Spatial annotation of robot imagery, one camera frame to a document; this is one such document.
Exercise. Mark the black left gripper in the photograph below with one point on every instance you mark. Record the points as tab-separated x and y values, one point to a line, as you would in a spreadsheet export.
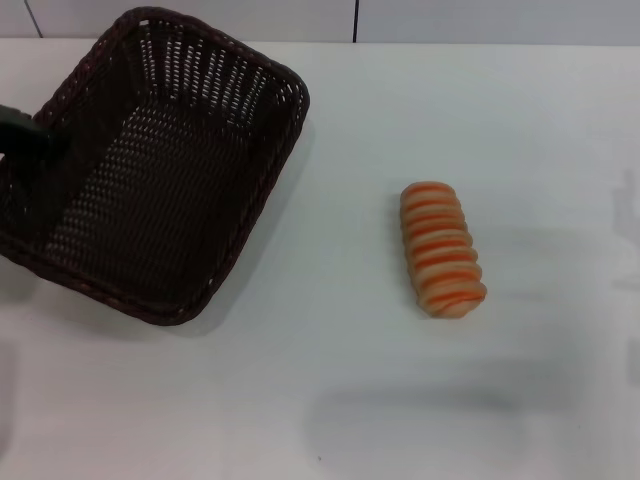
20	132

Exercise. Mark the dark brown woven basket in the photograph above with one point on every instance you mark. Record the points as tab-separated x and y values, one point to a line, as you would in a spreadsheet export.
170	215

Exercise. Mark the orange striped bread roll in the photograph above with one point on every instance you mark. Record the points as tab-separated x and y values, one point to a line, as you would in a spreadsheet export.
440	250

